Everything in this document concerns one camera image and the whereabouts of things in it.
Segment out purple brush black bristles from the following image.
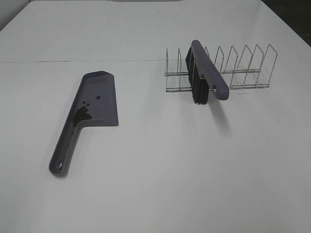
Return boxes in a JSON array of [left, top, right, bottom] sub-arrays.
[[186, 40, 229, 104]]

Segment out purple plastic dustpan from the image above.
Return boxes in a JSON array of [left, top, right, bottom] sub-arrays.
[[49, 71, 119, 177]]

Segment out pile of coffee beans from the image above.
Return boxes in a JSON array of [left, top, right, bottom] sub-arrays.
[[67, 95, 104, 129]]

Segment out metal wire dish rack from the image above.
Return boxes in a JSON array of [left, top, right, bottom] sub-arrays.
[[164, 44, 278, 93]]

